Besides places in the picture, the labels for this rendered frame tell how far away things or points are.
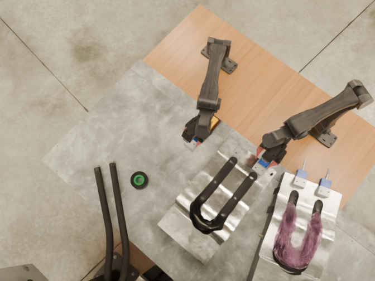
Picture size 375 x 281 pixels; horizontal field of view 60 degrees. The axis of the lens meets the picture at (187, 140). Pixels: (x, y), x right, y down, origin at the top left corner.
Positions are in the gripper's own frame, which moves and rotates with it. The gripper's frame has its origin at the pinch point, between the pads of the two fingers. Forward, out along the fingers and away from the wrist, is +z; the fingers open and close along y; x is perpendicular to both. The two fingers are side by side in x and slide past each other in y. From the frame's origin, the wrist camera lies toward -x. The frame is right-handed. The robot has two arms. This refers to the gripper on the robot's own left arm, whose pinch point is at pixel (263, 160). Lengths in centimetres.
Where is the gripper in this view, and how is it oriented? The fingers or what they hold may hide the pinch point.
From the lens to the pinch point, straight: 140.8
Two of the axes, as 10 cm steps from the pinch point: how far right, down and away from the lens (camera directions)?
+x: 5.6, -4.9, 6.7
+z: -3.1, 6.2, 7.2
